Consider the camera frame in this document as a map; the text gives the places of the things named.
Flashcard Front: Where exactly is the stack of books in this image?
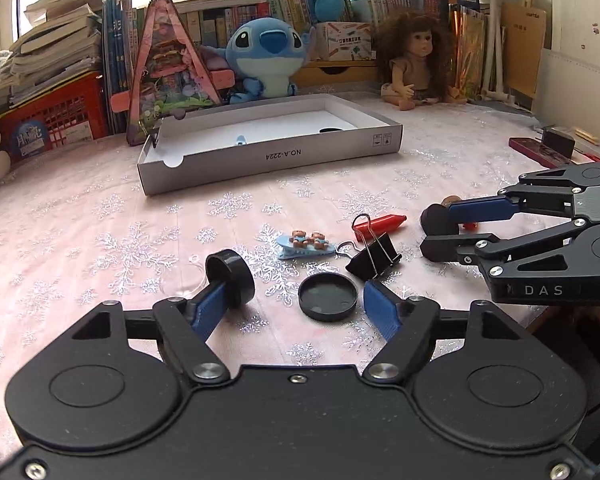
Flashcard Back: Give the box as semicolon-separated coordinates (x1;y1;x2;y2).
0;0;102;114

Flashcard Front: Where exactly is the dark red phone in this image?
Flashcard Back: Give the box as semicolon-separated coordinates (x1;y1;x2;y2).
508;138;577;169

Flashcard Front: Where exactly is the grey cardboard box tray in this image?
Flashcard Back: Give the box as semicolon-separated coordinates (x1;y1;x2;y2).
137;94;403;196

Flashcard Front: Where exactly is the wooden drawer box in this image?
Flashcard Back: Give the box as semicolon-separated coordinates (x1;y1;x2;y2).
291;61;378;89

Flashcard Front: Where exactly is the small black binder clip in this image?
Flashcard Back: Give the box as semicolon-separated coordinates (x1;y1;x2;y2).
148;129;159;148

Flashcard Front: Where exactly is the red crayon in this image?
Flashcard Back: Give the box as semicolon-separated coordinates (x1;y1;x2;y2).
352;214;407;242
462;222;479;232

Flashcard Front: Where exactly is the row of upright books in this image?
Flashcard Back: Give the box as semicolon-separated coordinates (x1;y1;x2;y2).
134;0;357;51

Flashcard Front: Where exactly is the pink triangular dollhouse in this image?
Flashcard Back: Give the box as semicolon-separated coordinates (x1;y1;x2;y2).
110;0;235;146

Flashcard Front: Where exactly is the red plastic crate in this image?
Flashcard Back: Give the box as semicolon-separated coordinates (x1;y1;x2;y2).
0;72;109;162

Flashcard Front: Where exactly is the white colourful pencil box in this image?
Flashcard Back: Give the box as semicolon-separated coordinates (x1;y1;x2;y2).
315;22;374;62

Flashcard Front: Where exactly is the large black binder clip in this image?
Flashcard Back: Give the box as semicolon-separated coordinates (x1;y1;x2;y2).
336;214;402;282

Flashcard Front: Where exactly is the black round lid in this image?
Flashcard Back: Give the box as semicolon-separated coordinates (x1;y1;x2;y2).
298;272;358;323

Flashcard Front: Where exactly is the brown-haired doll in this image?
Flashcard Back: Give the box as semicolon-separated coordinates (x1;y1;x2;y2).
374;12;467;110

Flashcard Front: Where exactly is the blue Stitch plush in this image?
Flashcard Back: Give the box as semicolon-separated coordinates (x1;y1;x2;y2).
201;18;315;104

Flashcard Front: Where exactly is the brown hazelnut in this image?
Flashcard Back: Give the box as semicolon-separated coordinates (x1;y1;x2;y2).
441;195;462;207

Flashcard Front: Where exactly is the blue hair clip with bears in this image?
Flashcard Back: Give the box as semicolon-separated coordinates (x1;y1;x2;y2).
276;230;336;260

